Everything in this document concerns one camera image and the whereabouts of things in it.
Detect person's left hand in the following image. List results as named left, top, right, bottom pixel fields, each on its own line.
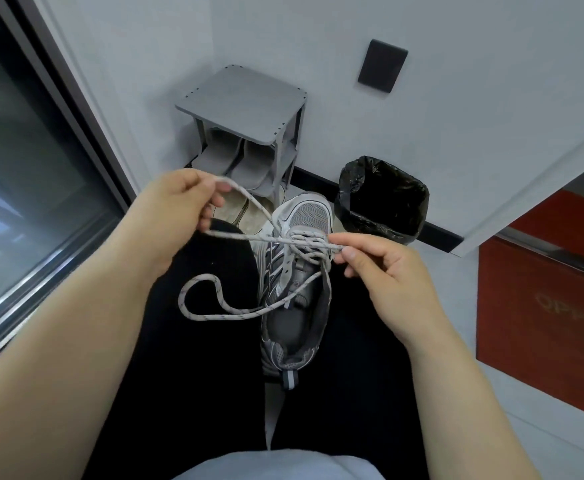
left=122, top=169, right=228, bottom=276

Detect person's right hand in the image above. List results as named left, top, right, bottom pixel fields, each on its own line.
left=328, top=232, right=453, bottom=351

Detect grey speckled shoelace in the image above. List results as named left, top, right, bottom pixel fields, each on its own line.
left=178, top=177, right=346, bottom=323

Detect person's left forearm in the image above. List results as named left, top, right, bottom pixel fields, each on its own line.
left=0, top=217, right=174, bottom=480

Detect person's right forearm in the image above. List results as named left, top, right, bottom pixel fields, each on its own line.
left=402, top=320, right=544, bottom=480

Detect beige shoe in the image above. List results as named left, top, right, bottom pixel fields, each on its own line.
left=237, top=197, right=279, bottom=236
left=212, top=188, right=259, bottom=223

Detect grey silver sneaker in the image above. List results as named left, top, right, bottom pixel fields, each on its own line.
left=258, top=192, right=336, bottom=393

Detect black bag lined trash bin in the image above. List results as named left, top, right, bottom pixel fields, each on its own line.
left=335, top=155, right=430, bottom=247

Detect grey shoe rack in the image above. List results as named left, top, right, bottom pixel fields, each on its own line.
left=174, top=64, right=308, bottom=206

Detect dark framed glass door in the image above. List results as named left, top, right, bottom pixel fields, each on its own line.
left=0, top=0, right=139, bottom=381

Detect black trousers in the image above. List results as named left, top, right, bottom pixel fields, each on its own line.
left=79, top=217, right=424, bottom=480

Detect red cabinet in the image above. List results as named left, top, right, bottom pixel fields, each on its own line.
left=475, top=189, right=584, bottom=426

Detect white shirt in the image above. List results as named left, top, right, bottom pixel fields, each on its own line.
left=171, top=448, right=389, bottom=480

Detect black wall plate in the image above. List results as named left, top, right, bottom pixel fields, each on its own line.
left=356, top=39, right=409, bottom=95

